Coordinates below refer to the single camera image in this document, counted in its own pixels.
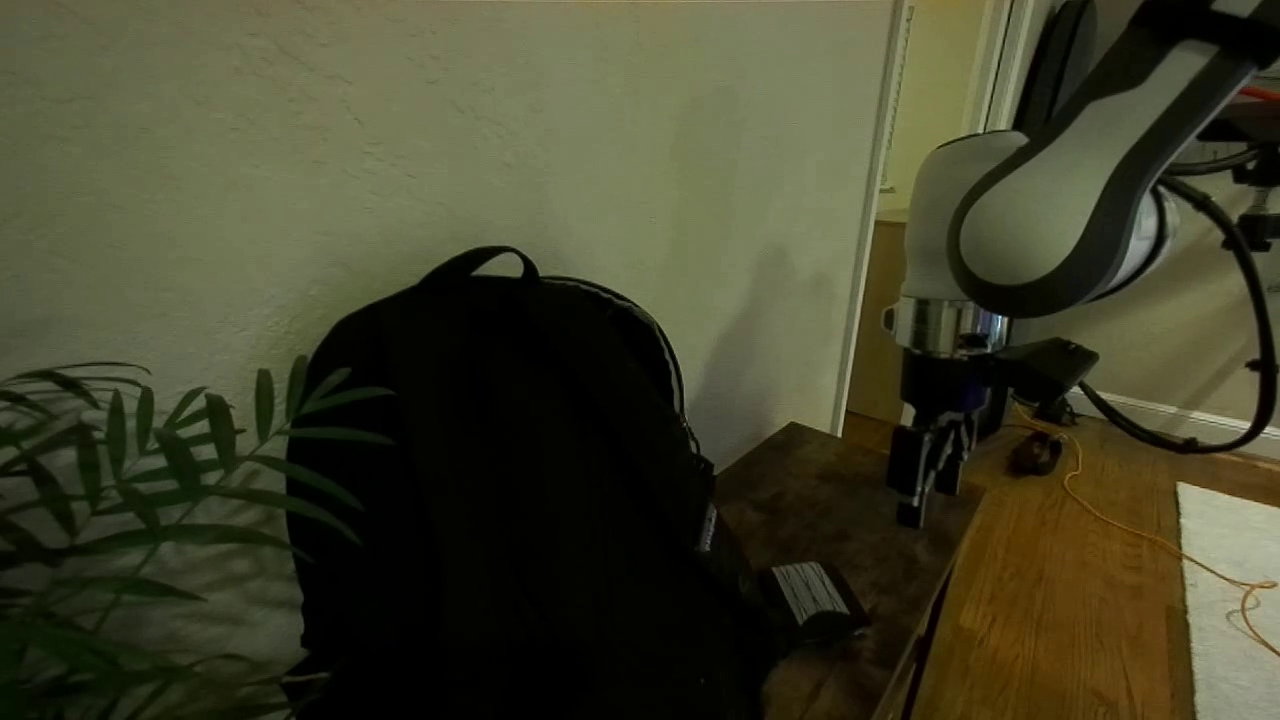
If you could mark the white rug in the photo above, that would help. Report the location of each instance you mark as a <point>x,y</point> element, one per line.
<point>1221,533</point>

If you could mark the white door frame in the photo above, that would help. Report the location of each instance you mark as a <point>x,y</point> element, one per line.
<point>873,201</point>

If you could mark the white baseboard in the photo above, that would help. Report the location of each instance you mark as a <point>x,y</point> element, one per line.
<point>1163,406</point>

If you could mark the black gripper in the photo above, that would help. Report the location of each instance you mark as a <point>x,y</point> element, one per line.
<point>949,390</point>

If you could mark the dark wallet with grey panel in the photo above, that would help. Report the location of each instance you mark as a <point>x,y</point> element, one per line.
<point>804,594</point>

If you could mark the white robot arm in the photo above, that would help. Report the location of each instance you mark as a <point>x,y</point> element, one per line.
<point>1054,201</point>

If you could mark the green palm plant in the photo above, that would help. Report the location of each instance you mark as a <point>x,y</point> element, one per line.
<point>120,533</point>

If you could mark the black backpack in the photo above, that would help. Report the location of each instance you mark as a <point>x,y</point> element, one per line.
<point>533,507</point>

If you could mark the dark brown floor object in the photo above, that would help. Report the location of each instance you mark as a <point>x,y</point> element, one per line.
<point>1035,454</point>

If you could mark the white door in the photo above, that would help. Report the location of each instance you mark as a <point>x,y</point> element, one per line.
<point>995,67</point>

